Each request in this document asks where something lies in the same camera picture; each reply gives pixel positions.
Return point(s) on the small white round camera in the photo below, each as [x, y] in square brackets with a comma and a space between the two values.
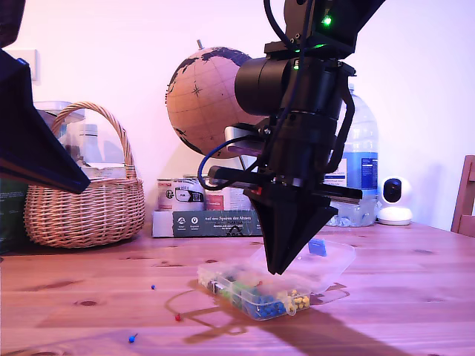
[395, 217]

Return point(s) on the cork globe on stand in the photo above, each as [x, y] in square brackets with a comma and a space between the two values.
[200, 104]

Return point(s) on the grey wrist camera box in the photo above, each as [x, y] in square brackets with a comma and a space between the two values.
[241, 142]

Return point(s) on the large clear water bottle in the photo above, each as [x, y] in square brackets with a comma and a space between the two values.
[363, 148]

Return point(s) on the white paper carton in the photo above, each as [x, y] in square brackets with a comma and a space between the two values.
[107, 171]

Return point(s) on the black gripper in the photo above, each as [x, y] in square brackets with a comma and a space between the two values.
[304, 155]

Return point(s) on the white wall light switch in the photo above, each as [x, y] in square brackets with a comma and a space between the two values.
[34, 61]

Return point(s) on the clear glass jar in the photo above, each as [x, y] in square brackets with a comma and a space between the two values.
[72, 128]

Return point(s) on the clear plastic pin organizer box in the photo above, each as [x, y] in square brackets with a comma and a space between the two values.
[267, 308]

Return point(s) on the green and silver food bag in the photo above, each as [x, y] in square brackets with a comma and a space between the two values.
[11, 215]

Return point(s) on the wooden chair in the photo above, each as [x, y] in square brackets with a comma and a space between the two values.
[465, 200]

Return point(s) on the clear bottle white cap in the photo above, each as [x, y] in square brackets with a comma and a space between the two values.
[90, 142]

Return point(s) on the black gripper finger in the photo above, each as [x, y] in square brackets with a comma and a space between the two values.
[33, 141]
[18, 157]

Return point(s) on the green and white cardboard tray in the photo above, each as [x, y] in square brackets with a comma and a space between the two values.
[208, 224]

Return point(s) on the red ball-head pin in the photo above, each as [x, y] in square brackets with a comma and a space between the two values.
[178, 317]

